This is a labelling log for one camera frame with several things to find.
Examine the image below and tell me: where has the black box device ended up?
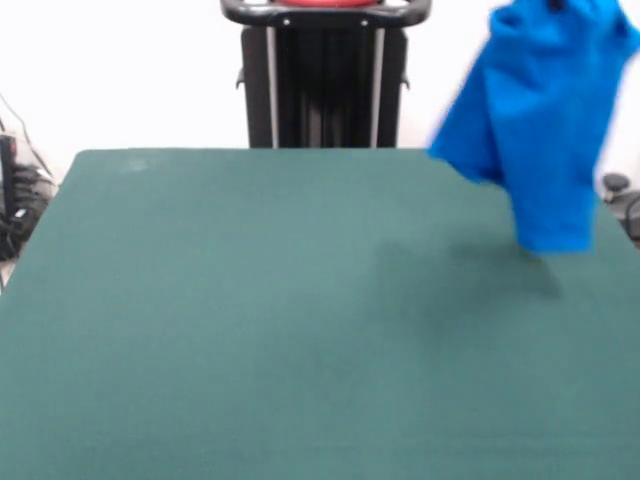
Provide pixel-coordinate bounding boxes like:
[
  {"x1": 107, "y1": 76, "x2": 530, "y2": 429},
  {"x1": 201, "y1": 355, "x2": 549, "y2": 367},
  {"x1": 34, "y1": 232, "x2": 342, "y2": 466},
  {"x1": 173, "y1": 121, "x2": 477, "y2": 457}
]
[{"x1": 0, "y1": 133, "x2": 19, "y2": 217}]

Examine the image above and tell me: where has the dark green table cloth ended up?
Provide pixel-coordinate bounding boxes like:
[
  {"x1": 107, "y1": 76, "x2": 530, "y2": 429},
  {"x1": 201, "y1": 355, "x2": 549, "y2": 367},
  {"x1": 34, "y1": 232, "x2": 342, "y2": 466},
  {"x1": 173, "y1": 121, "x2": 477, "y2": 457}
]
[{"x1": 0, "y1": 146, "x2": 640, "y2": 480}]

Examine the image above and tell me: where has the blue printed shirt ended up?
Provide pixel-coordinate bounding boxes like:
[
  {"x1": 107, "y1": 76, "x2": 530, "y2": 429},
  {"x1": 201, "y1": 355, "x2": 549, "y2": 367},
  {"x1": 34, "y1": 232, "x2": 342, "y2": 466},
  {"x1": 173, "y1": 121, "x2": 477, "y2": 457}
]
[{"x1": 426, "y1": 0, "x2": 640, "y2": 258}]

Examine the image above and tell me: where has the black cable tangle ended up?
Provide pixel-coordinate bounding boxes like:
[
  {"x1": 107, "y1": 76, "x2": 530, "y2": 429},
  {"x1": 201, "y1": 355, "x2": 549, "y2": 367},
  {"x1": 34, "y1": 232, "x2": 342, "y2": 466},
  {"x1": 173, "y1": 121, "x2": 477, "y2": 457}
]
[{"x1": 0, "y1": 92, "x2": 59, "y2": 262}]

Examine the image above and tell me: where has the black office chair base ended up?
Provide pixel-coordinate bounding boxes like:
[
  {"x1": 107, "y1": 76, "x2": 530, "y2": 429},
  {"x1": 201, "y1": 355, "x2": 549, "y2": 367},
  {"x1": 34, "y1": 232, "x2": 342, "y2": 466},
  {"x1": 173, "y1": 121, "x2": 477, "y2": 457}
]
[{"x1": 598, "y1": 172, "x2": 640, "y2": 251}]

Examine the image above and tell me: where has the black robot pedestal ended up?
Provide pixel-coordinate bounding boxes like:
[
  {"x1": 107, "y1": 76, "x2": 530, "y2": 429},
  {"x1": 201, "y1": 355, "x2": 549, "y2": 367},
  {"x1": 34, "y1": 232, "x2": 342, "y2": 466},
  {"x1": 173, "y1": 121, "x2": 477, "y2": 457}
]
[{"x1": 219, "y1": 0, "x2": 431, "y2": 149}]

